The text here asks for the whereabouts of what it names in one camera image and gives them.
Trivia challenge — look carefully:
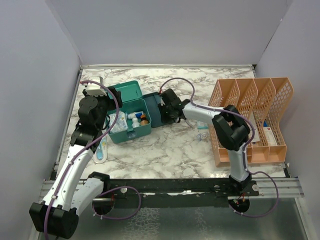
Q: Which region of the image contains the dark teal divided tray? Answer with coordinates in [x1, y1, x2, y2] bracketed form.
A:
[142, 92, 174, 128]

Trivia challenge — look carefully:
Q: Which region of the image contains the brown bottle orange cap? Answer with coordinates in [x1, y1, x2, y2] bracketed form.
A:
[140, 114, 149, 126]

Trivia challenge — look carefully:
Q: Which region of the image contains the white plastic bottle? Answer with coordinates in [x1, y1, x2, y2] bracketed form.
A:
[131, 117, 140, 128]

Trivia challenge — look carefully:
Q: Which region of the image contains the small bottle blue label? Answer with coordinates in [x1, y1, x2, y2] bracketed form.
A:
[127, 111, 144, 120]

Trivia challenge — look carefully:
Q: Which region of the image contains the teal medicine box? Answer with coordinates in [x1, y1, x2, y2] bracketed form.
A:
[109, 80, 152, 144]

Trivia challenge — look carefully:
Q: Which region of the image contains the blue gauze dressing pack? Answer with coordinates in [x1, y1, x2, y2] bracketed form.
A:
[109, 111, 128, 134]

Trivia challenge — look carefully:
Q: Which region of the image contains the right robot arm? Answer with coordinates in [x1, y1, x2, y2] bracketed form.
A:
[158, 88, 252, 196]

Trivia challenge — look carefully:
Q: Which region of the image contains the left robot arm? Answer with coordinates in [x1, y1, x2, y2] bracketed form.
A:
[29, 84, 123, 239]

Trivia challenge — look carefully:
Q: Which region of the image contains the small teal white sachet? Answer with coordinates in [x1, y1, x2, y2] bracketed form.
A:
[196, 121, 208, 130]

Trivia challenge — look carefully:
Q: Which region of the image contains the thermometer blister pack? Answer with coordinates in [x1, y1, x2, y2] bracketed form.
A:
[93, 136, 108, 164]

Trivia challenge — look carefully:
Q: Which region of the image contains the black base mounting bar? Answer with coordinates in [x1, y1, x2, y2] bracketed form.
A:
[88, 171, 259, 210]

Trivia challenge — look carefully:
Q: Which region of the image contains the peach plastic file organizer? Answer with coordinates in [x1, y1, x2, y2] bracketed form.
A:
[209, 77, 294, 165]

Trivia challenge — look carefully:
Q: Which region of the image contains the white box red label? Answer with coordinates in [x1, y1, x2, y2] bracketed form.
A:
[263, 121, 278, 146]

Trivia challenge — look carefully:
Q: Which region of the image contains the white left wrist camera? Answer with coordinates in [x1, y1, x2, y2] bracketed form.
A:
[85, 76, 107, 97]

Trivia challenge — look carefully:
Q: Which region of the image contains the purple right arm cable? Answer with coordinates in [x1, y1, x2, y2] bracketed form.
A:
[158, 77, 280, 218]

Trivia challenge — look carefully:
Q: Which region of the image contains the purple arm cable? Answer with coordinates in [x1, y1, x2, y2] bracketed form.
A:
[158, 77, 280, 218]
[43, 79, 142, 240]

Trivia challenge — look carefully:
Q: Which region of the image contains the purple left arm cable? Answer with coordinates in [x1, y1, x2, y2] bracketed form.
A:
[43, 79, 142, 240]

